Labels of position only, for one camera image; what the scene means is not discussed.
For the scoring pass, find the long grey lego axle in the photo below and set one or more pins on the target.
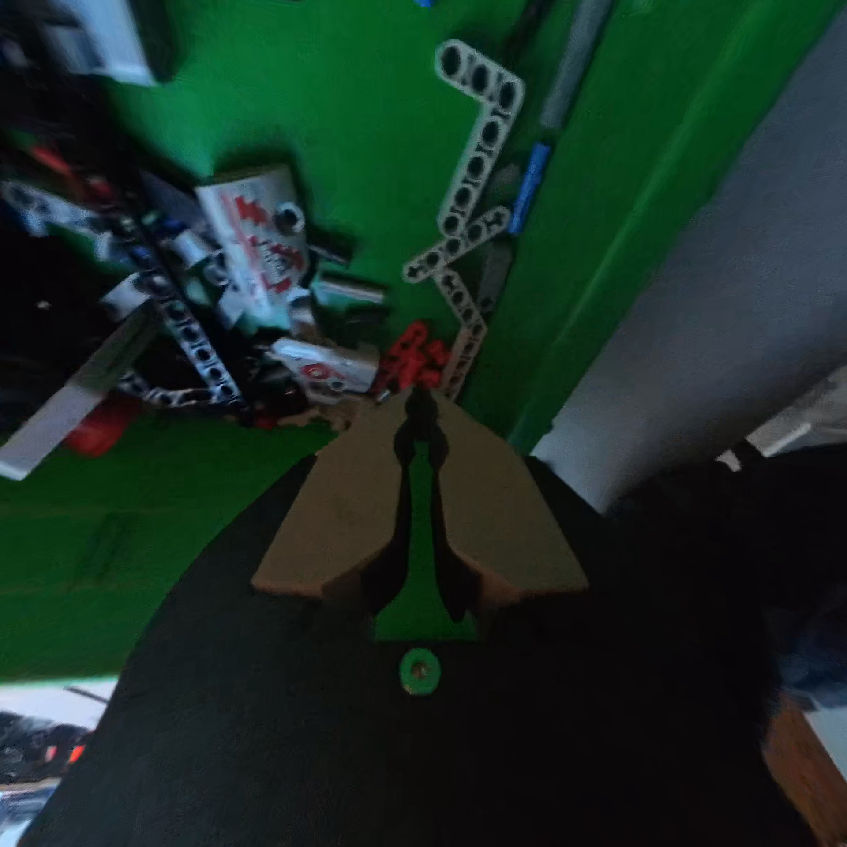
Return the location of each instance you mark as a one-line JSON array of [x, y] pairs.
[[572, 66]]

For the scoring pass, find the white furniture piece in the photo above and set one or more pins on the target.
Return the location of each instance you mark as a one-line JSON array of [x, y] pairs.
[[794, 423]]

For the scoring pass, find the green plastic tray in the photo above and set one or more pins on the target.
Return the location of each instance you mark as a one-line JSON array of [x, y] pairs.
[[370, 132]]

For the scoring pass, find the dark grey lego piece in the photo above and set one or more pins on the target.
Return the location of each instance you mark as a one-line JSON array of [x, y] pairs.
[[495, 271]]

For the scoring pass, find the partly built grey lego model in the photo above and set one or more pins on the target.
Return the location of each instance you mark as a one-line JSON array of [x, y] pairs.
[[251, 245]]

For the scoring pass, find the blue lego pin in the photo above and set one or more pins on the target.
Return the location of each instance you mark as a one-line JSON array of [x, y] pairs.
[[533, 185]]

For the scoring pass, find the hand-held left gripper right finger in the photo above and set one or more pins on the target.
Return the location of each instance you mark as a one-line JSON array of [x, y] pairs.
[[503, 523]]

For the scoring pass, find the white blurred box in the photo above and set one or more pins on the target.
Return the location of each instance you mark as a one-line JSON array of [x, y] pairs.
[[99, 33]]

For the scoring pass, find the red lego connector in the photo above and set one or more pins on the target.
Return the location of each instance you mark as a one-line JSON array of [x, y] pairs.
[[417, 357]]

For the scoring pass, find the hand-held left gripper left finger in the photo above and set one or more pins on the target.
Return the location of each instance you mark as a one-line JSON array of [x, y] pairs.
[[331, 516]]

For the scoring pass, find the brown wooden furniture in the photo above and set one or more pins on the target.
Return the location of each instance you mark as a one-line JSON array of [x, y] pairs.
[[804, 774]]

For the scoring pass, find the grey L-shaped lego beam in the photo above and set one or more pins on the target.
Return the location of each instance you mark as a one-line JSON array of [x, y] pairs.
[[491, 132]]

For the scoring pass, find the printed instruction booklet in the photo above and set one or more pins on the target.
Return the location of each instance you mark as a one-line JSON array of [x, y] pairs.
[[33, 748]]

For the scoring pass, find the grey angled lego beam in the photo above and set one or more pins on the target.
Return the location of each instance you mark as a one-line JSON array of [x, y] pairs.
[[456, 245]]

